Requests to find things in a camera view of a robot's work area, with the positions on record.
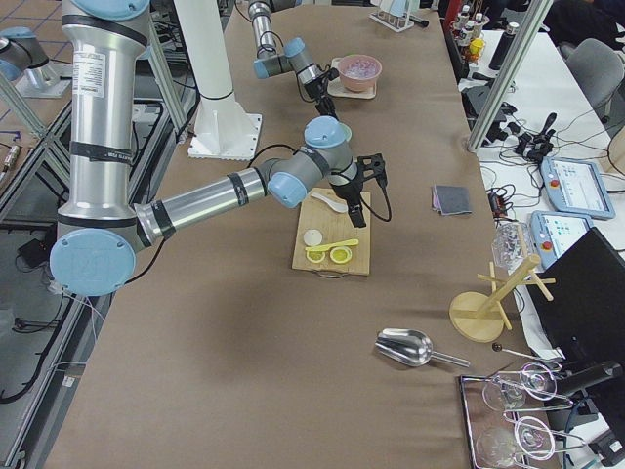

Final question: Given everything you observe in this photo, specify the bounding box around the mint green bowl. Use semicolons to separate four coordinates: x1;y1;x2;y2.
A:
340;122;353;142

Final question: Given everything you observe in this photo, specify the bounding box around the black power adapter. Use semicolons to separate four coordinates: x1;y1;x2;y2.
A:
18;238;49;268

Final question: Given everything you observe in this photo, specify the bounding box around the wine glass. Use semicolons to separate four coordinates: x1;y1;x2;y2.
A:
481;362;557;411
475;416;556;468

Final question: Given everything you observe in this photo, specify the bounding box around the grey folded cloth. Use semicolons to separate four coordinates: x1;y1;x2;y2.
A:
432;185;472;216

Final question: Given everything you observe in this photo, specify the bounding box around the white cup rack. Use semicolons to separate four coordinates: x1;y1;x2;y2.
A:
369;0;430;32

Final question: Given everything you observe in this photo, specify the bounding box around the cream serving tray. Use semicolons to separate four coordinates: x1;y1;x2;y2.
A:
328;58;377;100

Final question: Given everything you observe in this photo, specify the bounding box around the pink bowl of ice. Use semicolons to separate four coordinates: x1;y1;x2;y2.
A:
336;54;382;92

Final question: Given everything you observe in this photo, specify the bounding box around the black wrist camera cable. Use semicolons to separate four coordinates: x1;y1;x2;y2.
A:
358;185;394;224

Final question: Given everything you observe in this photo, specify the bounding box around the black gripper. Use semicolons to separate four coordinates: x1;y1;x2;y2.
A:
304;75;338;119
328;164;367;228

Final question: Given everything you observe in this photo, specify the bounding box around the wooden mug tree stand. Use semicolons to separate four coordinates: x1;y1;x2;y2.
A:
449;254;557;343

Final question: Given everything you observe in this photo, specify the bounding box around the aluminium frame post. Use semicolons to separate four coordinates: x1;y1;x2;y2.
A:
467;0;553;153

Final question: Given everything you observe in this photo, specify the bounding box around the blue teach pendant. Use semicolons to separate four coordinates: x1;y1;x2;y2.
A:
530;210;594;270
540;156;616;220

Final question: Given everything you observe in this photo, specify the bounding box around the bamboo cutting board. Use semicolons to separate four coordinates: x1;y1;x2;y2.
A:
292;188;371;276

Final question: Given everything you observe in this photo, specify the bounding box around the white ceramic spoon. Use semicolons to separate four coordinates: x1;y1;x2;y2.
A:
311;192;348;214

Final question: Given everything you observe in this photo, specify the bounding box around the lemon slice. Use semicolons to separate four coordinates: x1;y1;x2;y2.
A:
306;251;326;264
329;246;353;265

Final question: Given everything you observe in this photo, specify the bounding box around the yellow plastic knife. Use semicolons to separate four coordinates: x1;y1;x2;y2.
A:
305;238;359;252

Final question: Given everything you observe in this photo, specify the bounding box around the blue teach pendant far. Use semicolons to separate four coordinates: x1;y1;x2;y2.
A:
540;156;616;220

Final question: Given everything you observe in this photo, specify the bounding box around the black water bottle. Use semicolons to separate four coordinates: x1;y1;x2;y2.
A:
488;21;520;71

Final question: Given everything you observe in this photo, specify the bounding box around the wine glass upper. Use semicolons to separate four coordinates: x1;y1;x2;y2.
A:
481;362;557;411

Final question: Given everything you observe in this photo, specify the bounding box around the black monitor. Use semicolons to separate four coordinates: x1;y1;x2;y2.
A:
527;228;624;364

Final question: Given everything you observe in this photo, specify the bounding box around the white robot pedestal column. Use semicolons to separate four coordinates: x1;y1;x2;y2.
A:
175;0;262;161

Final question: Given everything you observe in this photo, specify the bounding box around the blue teach pendant near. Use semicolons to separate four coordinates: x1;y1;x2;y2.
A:
530;210;594;270

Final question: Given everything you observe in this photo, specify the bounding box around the wine glass lower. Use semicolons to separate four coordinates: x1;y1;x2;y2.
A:
475;416;556;468

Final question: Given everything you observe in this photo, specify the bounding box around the clear plastic bag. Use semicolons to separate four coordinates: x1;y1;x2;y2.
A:
491;222;530;271

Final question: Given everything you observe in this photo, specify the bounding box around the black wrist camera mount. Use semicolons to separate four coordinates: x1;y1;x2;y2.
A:
356;153;388;191

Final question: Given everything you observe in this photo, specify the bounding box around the metal glass rack tray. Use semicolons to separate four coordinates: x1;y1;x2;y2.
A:
459;372;586;468

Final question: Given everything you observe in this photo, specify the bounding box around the metal ice scoop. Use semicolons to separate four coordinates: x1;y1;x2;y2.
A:
375;328;471;368

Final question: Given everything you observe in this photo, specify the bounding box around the lemon slice lower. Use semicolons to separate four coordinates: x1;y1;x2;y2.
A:
306;251;326;264

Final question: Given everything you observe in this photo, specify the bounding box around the copper wire bottle basket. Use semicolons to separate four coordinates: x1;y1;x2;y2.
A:
450;4;489;64

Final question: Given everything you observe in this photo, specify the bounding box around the lemon slice upper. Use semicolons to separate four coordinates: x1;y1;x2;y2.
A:
329;246;353;265

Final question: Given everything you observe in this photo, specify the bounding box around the grey office chair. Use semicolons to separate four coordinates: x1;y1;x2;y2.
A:
558;38;624;123

